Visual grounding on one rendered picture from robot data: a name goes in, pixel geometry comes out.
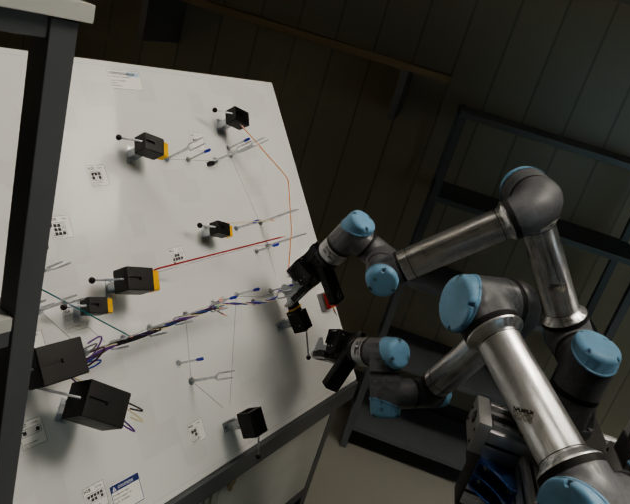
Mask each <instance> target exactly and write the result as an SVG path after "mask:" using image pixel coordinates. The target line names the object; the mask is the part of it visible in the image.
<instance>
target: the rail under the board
mask: <svg viewBox="0 0 630 504"><path fill-rule="evenodd" d="M357 385H358V382H357V381H356V380H354V381H353V382H351V383H350V384H348V385H347V386H345V387H344V388H342V389H341V390H339V391H338V392H336V393H334V394H333V395H331V396H330V397H328V398H327V399H325V400H324V401H322V402H320V403H319V404H317V405H316V406H314V407H313V408H311V409H310V410H308V411H307V412H305V413H303V414H302V415H300V416H299V417H297V418H296V419H294V420H293V421H291V422H290V423H288V424H286V425H285V426H283V427H282V428H280V429H279V430H277V431H276V432H274V433H273V434H271V435H269V436H268V437H266V438H265V439H263V440H262V441H260V448H259V454H261V459H256V454H257V444H258V443H257V444H256V445H254V446H252V447H251V448H249V449H248V450H246V451H245V452H243V453H242V454H240V455H239V456H237V457H235V458H234V459H232V460H231V461H229V462H228V463H226V464H225V465H223V466H222V467H220V468H218V469H217V470H215V471H214V472H212V473H211V474H209V475H208V476H206V477H205V478H203V479H201V480H200V481H198V482H197V483H195V484H194V485H192V486H191V487H189V488H188V489H186V490H184V491H183V492H181V493H180V494H178V495H177V496H175V497H174V498H172V499H171V500H169V501H167V502H166V503H164V504H200V503H201V502H203V501H204V500H206V499H207V498H208V497H210V496H211V495H213V494H214V493H216V492H217V491H219V490H220V489H221V488H223V487H224V486H226V485H227V484H229V483H230V482H232V481H233V480H235V479H236V478H237V477H239V476H240V475H242V474H243V473H245V472H246V471H248V470H249V469H250V468H252V467H253V466H255V465H256V464H258V463H259V462H261V461H262V460H263V459H265V458H266V457H268V456H269V455H271V454H272V453H274V452H275V451H276V450H278V449H279V448H281V447H282V446H284V445H285V444H287V443H288V442H289V441H291V440H292V439H294V438H295V437H297V436H298V435H300V434H301V433H303V432H304V431H305V430H307V429H308V428H310V427H311V426H313V425H314V424H316V423H317V422H318V421H320V420H321V419H323V418H324V417H326V416H327V415H329V414H330V413H331V412H333V411H334V410H336V409H337V408H339V407H340V406H342V405H343V404H344V403H346V402H347V401H349V400H350V399H352V398H353V396H354V393H355V390H356V387H357Z"/></svg>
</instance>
